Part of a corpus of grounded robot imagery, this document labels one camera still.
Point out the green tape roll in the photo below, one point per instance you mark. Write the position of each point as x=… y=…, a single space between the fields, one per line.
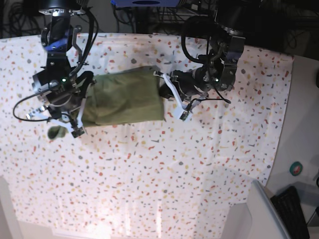
x=296 y=168

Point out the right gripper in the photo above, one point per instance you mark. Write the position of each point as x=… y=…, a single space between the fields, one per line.
x=57 y=103

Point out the black keyboard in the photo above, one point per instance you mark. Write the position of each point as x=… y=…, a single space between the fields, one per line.
x=288 y=206

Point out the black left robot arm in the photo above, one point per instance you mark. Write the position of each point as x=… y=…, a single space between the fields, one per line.
x=226 y=29

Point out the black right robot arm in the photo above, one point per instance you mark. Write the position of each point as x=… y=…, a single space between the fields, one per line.
x=59 y=84

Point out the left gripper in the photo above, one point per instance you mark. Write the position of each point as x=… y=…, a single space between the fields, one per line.
x=187 y=86

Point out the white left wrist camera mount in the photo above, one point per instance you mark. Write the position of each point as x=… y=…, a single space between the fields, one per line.
x=182 y=111

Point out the green t-shirt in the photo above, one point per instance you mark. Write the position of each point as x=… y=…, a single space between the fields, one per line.
x=125 y=97

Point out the blue white box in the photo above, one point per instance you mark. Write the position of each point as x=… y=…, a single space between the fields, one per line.
x=145 y=3

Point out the terrazzo patterned tablecloth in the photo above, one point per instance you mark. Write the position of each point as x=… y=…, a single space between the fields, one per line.
x=164 y=179

